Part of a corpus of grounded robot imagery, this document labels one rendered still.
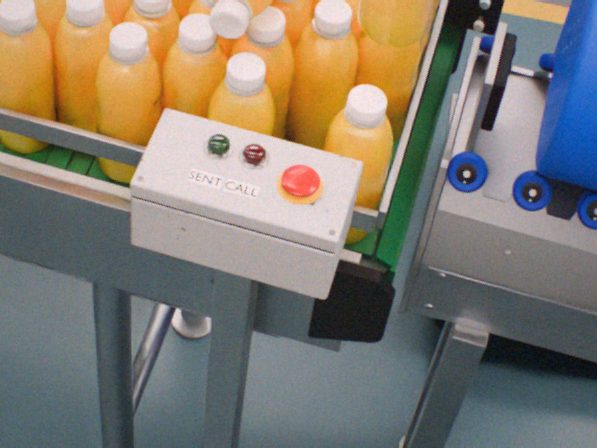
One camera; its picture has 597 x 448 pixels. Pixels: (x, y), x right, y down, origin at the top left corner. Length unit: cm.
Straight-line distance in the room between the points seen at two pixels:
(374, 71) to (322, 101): 7
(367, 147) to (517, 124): 29
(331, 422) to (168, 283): 86
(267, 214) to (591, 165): 35
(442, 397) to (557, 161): 59
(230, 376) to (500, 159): 40
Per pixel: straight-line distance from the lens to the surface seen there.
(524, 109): 158
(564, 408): 246
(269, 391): 237
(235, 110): 133
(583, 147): 133
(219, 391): 155
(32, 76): 141
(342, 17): 138
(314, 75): 141
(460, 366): 178
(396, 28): 128
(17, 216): 155
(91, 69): 141
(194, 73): 137
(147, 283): 156
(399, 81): 145
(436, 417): 191
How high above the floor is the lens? 207
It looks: 53 degrees down
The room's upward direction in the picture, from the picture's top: 9 degrees clockwise
